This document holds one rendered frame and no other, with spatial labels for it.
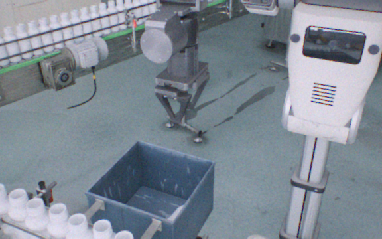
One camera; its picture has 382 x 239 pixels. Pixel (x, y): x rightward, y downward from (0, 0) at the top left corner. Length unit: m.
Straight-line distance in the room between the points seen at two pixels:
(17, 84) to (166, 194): 0.98
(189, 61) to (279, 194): 2.10
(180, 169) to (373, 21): 0.81
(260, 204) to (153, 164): 1.24
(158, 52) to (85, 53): 1.48
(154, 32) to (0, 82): 1.56
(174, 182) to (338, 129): 0.65
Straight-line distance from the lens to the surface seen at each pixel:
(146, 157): 1.54
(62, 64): 2.13
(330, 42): 1.10
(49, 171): 3.04
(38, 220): 1.01
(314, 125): 1.22
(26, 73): 2.18
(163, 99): 0.75
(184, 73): 0.73
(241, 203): 2.65
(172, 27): 0.65
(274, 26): 4.77
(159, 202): 1.57
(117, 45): 2.44
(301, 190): 1.41
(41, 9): 4.77
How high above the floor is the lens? 1.81
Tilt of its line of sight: 32 degrees down
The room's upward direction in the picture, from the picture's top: straight up
